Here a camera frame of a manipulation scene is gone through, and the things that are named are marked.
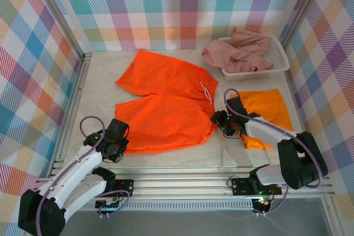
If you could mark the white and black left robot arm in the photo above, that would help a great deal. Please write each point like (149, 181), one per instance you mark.
(83, 161)

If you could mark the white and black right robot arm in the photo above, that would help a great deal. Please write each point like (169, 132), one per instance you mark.
(262, 131)

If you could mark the aluminium corner post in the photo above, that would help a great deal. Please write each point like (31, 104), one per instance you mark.
(58, 12)
(307, 6)

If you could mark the white perforated plastic basket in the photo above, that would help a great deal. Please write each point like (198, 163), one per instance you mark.
(276, 53)

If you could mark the pink shorts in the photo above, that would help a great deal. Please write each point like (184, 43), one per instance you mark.
(229, 56)

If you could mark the aluminium side frame rail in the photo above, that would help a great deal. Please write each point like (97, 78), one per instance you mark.
(297, 103)
(76, 92)

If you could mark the light orange shorts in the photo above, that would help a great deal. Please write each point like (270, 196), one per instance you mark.
(268, 103)

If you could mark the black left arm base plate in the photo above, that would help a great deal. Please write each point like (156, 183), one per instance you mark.
(125, 184)

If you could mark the red-orange shorts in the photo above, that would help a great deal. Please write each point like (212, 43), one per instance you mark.
(166, 103)

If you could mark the long aluminium base frame rail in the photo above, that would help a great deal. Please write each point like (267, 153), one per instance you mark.
(179, 186)

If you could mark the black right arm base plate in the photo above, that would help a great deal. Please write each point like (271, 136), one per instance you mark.
(240, 186)

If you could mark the short aluminium frame leg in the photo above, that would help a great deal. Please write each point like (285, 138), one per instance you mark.
(333, 216)

